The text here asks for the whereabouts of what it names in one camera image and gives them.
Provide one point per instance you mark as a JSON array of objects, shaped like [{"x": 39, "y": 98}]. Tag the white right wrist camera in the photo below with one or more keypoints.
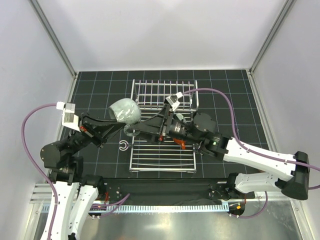
[{"x": 173, "y": 101}]

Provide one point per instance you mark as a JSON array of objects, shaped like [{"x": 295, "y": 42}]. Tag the clear glass mug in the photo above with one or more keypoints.
[{"x": 128, "y": 112}]

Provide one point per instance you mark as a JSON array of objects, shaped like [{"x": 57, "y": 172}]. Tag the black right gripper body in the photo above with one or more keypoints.
[{"x": 165, "y": 125}]

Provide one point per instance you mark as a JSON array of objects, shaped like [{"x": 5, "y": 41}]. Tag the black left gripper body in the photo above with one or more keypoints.
[{"x": 95, "y": 133}]

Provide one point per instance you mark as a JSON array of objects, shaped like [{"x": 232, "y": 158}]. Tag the mint green ceramic mug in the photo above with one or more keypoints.
[{"x": 180, "y": 117}]

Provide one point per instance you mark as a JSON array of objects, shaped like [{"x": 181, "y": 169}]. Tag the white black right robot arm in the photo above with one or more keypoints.
[{"x": 287, "y": 173}]

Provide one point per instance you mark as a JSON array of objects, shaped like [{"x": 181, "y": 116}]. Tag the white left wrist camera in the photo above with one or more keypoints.
[{"x": 69, "y": 119}]

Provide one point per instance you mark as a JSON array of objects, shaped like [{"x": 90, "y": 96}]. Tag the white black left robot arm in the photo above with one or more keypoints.
[{"x": 72, "y": 193}]

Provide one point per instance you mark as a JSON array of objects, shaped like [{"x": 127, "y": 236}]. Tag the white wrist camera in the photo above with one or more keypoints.
[
  {"x": 173, "y": 101},
  {"x": 69, "y": 119}
]

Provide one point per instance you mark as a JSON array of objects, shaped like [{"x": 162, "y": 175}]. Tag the orange brown ceramic mug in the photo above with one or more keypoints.
[{"x": 180, "y": 142}]

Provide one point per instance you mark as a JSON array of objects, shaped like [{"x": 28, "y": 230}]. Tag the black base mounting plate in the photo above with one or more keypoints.
[{"x": 173, "y": 191}]

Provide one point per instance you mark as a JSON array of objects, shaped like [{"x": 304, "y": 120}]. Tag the perforated aluminium cable rail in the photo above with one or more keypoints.
[{"x": 125, "y": 209}]

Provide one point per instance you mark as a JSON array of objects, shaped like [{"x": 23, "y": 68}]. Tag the black grid table mat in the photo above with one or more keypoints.
[{"x": 226, "y": 95}]

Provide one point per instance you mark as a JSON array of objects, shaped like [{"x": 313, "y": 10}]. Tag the chrome wire dish rack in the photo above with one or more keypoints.
[{"x": 145, "y": 156}]

